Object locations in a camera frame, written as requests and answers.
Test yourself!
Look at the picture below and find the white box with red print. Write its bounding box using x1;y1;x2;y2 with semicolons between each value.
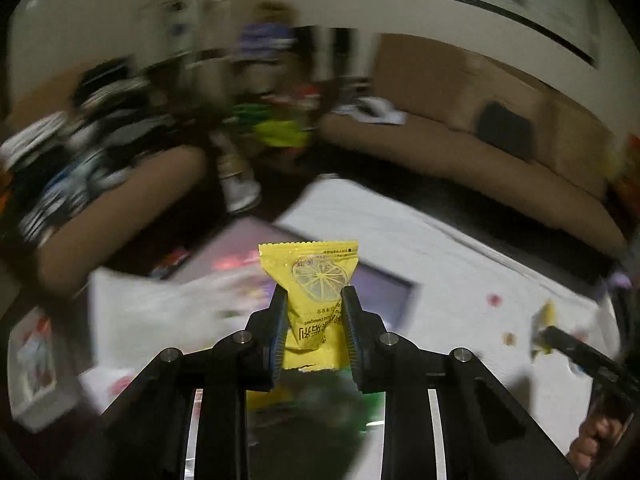
9;309;93;433

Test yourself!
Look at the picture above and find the purple bag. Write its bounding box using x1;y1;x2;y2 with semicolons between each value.
232;22;298;63

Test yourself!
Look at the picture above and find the black cushion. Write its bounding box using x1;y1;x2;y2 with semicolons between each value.
475;101;535;162

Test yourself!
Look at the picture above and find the brown sofa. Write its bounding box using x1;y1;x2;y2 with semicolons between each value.
317;34;628;258

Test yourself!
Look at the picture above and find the brown armchair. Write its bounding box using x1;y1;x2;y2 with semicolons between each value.
35;145;211;296

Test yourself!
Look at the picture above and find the yellow lemon print packet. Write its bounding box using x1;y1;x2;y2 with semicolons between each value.
529;299;560;362
257;241;361;372

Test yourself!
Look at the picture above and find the white plastic bag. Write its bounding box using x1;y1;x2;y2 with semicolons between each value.
89;269;273;366

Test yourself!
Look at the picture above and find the person's right hand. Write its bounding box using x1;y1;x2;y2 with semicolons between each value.
566;411;630;474

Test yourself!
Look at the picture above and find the white rounded object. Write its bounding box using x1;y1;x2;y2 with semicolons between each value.
210;130;263;215

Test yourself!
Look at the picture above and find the green bag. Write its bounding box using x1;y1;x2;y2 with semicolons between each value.
232;102;313;150

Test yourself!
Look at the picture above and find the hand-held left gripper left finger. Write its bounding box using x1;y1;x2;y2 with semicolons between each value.
55;284;291;480

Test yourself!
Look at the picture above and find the pile of striped clothes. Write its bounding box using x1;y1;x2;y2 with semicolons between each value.
0;57;201;253

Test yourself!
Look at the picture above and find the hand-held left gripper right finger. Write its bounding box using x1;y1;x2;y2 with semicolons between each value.
341;285;577;480

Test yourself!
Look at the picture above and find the dark green blurred packet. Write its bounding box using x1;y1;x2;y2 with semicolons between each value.
247;369;387;443

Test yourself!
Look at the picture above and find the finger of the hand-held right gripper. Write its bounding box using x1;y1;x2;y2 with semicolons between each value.
542;326;627;387

